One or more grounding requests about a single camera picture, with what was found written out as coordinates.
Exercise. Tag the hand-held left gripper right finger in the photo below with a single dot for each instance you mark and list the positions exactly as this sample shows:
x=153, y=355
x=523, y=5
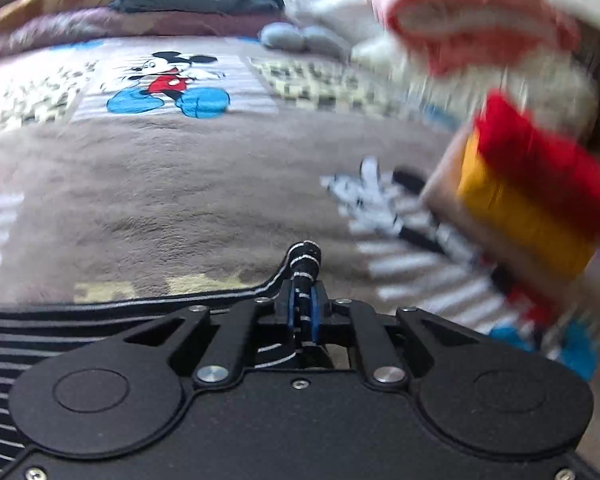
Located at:
x=319, y=306

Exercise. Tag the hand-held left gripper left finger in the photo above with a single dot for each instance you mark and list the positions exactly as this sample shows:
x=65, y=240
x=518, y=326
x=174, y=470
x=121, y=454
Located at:
x=291, y=306

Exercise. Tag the cartoon printed blanket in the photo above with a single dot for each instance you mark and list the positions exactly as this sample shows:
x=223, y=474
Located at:
x=180, y=185

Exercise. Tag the black white striped garment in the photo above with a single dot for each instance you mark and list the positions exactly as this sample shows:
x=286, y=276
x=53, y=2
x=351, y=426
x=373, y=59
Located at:
x=55, y=330

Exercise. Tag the red yellow folded clothes stack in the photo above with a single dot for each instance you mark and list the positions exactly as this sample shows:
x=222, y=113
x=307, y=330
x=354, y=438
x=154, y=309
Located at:
x=530, y=200

